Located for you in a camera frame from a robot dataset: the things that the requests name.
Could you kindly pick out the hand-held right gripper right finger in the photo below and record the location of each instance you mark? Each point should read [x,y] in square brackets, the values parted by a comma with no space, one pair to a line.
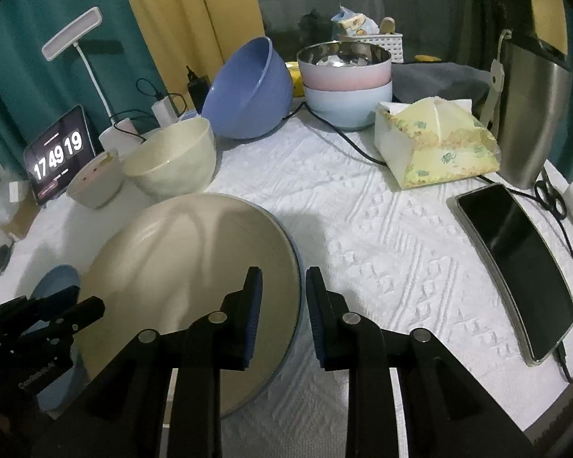
[315,319]

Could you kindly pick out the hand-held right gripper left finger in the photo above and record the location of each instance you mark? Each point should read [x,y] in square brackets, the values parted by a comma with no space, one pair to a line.
[254,315]

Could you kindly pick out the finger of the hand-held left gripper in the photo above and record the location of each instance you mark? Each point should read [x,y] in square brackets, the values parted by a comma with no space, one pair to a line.
[28,307]
[83,312]

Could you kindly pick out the blue plate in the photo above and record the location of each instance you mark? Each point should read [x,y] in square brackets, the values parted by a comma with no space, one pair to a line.
[52,281]

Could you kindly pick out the pink strawberry print bowl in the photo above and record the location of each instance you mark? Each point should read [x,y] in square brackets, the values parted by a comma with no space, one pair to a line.
[93,186]

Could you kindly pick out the cream bowl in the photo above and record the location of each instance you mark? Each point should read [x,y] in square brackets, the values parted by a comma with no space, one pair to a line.
[172,152]

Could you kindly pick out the large blue bowl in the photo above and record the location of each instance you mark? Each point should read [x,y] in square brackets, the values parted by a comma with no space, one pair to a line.
[248,90]

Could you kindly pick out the black round disc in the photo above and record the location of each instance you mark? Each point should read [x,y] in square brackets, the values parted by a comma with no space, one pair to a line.
[1,258]

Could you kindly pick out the cardboard box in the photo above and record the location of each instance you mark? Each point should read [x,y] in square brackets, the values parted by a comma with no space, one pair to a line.
[16,219]

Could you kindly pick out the white textured tablecloth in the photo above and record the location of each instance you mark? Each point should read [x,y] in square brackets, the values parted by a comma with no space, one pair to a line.
[363,229]

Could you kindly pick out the small white box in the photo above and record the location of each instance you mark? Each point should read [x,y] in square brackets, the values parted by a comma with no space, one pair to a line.
[16,192]

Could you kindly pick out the tablet with clock display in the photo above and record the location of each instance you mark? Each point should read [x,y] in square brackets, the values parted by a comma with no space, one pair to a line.
[59,152]

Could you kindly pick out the crumpled yellow tissue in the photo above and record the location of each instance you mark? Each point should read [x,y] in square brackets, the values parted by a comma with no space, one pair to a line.
[434,152]

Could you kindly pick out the black smartphone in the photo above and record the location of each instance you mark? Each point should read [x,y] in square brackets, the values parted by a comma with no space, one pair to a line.
[515,267]

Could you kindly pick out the white power strip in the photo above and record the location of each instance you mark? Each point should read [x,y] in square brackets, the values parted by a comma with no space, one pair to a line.
[188,114]

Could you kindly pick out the light blue bowl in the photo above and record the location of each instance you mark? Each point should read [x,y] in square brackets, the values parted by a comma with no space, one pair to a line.
[348,107]

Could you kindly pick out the white charger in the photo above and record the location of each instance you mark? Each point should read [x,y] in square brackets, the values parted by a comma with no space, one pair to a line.
[164,112]

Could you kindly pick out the black charger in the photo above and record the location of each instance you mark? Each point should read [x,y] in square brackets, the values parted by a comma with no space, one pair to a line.
[196,88]

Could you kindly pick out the yellow wipes pack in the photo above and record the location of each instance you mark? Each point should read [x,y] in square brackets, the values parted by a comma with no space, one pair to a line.
[293,81]

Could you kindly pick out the pink steel-lined bowl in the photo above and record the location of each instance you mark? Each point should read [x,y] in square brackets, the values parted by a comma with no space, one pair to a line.
[344,71]

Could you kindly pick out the black scissors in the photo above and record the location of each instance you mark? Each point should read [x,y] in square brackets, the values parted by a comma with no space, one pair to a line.
[551,195]

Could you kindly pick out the grey cloth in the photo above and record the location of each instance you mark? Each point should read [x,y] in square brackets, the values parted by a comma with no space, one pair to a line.
[439,81]

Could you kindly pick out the teal curtain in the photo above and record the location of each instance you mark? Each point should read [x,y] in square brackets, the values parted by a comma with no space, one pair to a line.
[28,33]

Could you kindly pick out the white desk lamp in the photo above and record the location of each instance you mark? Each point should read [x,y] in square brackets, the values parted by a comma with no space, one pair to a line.
[71,33]

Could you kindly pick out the white perforated basket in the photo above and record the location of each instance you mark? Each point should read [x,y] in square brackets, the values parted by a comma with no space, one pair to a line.
[377,45]

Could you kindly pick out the stainless steel kettle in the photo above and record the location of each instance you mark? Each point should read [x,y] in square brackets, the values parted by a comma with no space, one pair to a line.
[530,114]

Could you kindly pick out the light blue snack bag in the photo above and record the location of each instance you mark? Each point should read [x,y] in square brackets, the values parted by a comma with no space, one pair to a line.
[353,19]

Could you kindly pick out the yellow curtain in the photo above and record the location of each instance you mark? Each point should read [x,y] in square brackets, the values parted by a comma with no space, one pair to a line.
[172,9]

